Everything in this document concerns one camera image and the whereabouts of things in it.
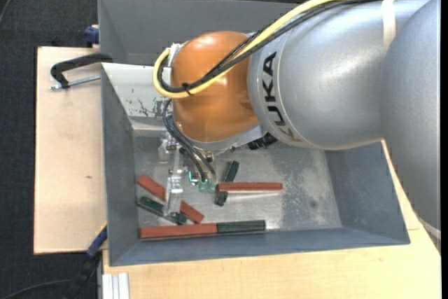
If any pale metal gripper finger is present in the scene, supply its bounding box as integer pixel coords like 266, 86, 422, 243
157, 134, 177, 164
163, 175, 185, 218

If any red-brown flat block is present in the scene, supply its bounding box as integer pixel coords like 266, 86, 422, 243
139, 223, 218, 239
215, 181, 284, 194
136, 174, 205, 225

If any dark green flat block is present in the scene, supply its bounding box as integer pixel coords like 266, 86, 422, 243
216, 219, 267, 235
213, 160, 241, 207
136, 195, 189, 226

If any grey metal bin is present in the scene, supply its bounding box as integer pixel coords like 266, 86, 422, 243
97, 0, 411, 267

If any pale wood flat board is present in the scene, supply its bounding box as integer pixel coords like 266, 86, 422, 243
33, 46, 108, 255

